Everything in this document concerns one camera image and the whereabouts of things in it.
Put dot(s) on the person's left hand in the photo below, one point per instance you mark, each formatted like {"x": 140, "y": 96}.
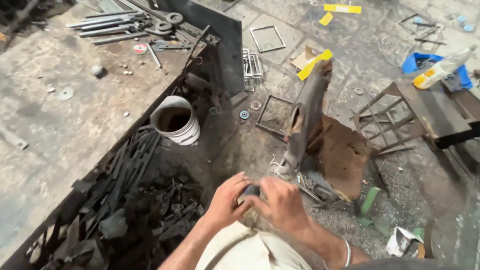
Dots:
{"x": 224, "y": 204}

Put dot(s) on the person's right hand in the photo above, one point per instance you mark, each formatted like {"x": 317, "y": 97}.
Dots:
{"x": 285, "y": 208}

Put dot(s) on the person's right fingers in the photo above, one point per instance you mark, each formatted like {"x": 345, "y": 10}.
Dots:
{"x": 264, "y": 195}

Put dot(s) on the person's left fingers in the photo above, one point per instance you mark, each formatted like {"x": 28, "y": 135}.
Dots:
{"x": 242, "y": 182}

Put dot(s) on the small dark metal part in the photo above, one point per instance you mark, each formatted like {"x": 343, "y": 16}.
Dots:
{"x": 252, "y": 190}

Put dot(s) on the person's beige trousers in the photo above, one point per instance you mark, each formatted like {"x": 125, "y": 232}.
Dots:
{"x": 247, "y": 249}

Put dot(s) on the small blue disc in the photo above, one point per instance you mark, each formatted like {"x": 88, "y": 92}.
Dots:
{"x": 244, "y": 114}

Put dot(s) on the white plastic bucket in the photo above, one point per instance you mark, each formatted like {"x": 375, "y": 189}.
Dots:
{"x": 176, "y": 120}

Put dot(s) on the silver wrist bangle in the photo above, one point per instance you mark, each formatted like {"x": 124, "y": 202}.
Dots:
{"x": 347, "y": 253}

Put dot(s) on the green metal piece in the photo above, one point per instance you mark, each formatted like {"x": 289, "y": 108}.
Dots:
{"x": 370, "y": 202}

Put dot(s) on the heap of black metal scraps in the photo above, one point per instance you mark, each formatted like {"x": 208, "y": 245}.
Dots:
{"x": 127, "y": 202}

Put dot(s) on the long yellow tape strip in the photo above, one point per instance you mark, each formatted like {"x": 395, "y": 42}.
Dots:
{"x": 314, "y": 64}

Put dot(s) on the brown cardboard piece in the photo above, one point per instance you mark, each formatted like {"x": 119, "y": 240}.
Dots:
{"x": 303, "y": 58}

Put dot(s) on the black metal sheet panel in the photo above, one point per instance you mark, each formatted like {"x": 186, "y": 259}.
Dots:
{"x": 225, "y": 41}

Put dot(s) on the crumpled white paper box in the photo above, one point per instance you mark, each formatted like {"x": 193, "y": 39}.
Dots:
{"x": 402, "y": 240}

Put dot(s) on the thin metal rod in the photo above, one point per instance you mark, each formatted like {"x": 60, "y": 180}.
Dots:
{"x": 154, "y": 55}

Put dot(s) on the red white grinding disc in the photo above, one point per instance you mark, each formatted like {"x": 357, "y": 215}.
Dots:
{"x": 140, "y": 48}

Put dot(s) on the small grey stone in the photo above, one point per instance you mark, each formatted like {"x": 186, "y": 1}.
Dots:
{"x": 97, "y": 70}

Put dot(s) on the small yellow scrap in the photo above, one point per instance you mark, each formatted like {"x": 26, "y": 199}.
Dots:
{"x": 326, "y": 18}

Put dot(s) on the grey round metal drum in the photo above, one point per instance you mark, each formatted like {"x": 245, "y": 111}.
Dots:
{"x": 457, "y": 232}

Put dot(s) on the flat grey washer disc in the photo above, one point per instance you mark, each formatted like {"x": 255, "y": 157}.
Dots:
{"x": 66, "y": 93}

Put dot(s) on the yellow white strip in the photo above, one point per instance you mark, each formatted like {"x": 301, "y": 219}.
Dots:
{"x": 342, "y": 8}

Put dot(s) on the blue plastic bag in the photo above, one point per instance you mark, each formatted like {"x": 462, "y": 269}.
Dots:
{"x": 416, "y": 62}

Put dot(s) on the black metal bench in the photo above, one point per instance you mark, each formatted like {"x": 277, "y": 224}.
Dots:
{"x": 450, "y": 112}

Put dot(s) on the bundle of grey metal bars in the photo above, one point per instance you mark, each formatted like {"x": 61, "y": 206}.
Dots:
{"x": 108, "y": 24}

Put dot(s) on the clear plastic bottle yellow label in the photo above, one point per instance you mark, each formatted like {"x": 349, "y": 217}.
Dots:
{"x": 444, "y": 68}

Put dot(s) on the flat grey metal bar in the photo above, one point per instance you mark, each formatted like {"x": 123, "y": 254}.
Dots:
{"x": 13, "y": 138}

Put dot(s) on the dark square metal frame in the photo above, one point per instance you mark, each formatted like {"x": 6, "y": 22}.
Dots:
{"x": 264, "y": 116}

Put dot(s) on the square metal rod frame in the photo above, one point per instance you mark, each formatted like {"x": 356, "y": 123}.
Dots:
{"x": 258, "y": 43}

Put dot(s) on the rusty metal frame stool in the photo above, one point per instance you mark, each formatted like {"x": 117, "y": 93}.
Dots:
{"x": 390, "y": 116}

